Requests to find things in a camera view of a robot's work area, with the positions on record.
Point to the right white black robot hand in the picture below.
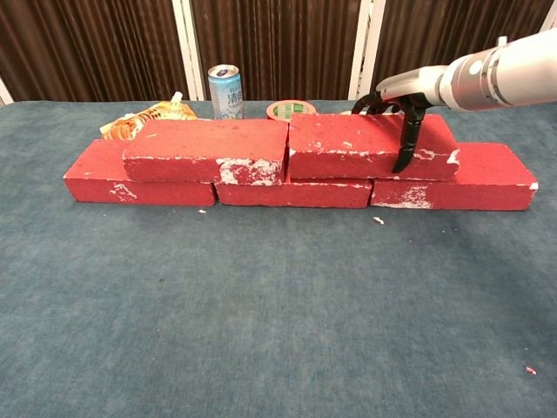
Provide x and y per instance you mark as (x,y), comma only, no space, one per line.
(418,85)

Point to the red brick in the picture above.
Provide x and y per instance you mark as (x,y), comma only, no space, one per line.
(91,170)
(500,174)
(296,196)
(339,130)
(204,139)

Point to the red tape roll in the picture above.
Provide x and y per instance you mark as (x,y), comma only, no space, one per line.
(287,109)

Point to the light blue drink can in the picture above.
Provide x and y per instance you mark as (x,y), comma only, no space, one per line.
(226,96)

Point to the blue felt table cover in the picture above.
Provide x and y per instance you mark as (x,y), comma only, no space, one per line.
(261,326)

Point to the orange spout pouch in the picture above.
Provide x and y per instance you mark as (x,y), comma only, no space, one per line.
(130,126)

